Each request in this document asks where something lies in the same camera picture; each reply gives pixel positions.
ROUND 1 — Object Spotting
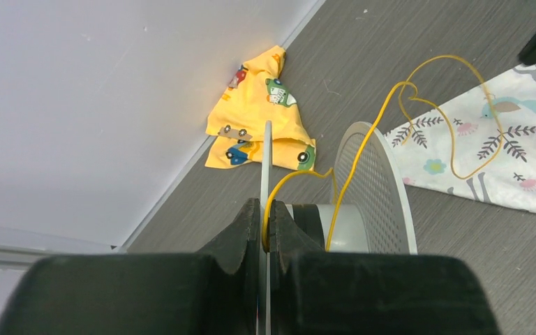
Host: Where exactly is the white floral printed cloth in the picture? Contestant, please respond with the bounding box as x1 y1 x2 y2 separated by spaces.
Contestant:
386 65 536 214

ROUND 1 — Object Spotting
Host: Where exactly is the yellow cable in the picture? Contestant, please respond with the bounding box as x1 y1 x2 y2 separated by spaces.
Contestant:
261 54 506 253

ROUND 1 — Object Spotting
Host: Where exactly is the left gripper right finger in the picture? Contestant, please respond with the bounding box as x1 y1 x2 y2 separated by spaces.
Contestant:
269 201 500 334

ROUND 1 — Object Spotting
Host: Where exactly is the yellow printed cloth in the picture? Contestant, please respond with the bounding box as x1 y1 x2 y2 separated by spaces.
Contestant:
205 45 316 170

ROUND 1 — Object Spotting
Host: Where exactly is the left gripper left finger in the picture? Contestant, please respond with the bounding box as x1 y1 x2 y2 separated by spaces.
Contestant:
0 198 260 334

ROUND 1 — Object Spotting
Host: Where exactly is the translucent white cable spool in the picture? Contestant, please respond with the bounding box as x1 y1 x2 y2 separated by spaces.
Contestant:
256 122 417 334

